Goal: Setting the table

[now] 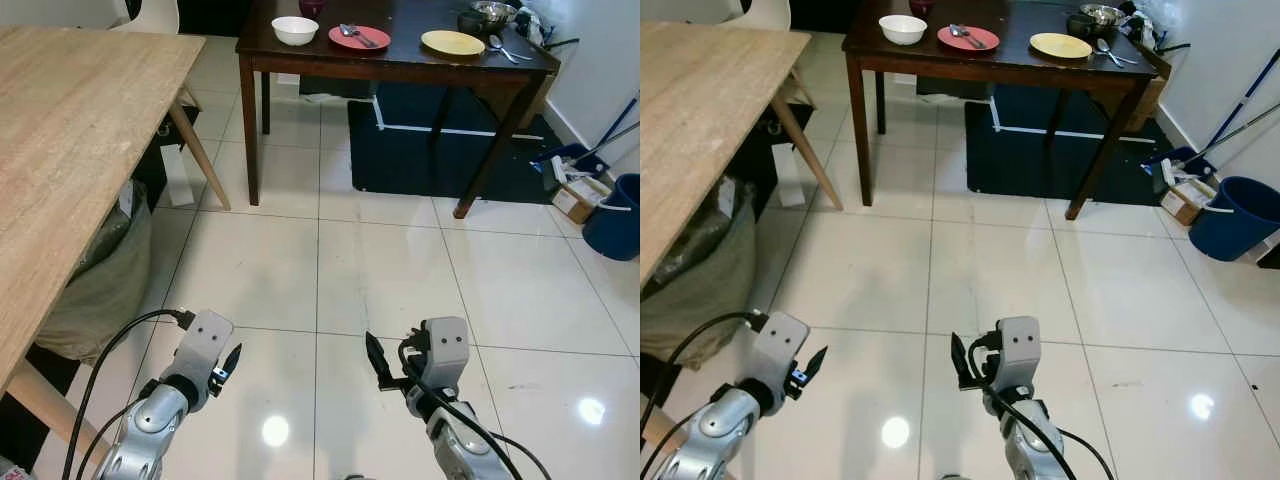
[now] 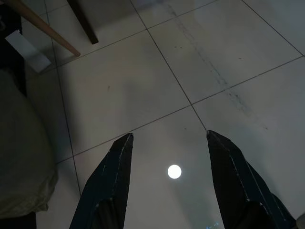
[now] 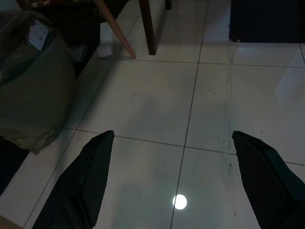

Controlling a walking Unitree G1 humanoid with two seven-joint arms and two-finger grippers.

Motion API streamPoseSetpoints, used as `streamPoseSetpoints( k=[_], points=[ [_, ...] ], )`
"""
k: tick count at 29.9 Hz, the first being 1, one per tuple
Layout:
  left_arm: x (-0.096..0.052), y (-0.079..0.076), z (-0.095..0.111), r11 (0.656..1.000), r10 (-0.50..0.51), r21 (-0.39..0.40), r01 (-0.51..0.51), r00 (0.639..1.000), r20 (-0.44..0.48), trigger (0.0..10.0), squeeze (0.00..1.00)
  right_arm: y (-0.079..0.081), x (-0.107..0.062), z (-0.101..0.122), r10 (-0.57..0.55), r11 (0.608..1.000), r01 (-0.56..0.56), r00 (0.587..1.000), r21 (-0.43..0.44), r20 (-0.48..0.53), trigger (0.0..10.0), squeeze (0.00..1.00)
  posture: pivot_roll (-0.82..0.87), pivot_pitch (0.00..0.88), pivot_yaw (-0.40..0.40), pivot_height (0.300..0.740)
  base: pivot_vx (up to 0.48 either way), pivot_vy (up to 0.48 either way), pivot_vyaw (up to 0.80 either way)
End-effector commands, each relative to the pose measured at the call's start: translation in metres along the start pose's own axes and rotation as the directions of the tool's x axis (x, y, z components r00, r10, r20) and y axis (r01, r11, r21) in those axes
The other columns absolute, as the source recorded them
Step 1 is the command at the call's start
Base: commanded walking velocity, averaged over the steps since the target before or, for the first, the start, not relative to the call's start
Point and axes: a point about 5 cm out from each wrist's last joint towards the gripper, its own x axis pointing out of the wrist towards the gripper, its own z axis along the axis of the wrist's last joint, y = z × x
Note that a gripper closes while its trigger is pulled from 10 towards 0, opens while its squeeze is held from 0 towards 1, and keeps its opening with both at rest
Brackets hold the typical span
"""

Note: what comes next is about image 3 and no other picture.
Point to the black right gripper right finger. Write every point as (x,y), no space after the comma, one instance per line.
(269,181)

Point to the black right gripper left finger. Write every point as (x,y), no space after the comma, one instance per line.
(81,186)

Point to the large green plastic sack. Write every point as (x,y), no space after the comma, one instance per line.
(31,95)

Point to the white paper scrap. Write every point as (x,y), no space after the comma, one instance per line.
(104,50)

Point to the white shipping label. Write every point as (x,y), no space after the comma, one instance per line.
(39,34)

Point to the black cabinet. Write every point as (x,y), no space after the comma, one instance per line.
(267,20)

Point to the light wooden chair leg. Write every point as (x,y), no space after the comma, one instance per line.
(116,27)

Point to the dark brown table leg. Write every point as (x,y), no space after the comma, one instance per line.
(147,26)

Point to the dark brown furniture leg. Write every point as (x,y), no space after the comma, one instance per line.
(168,4)

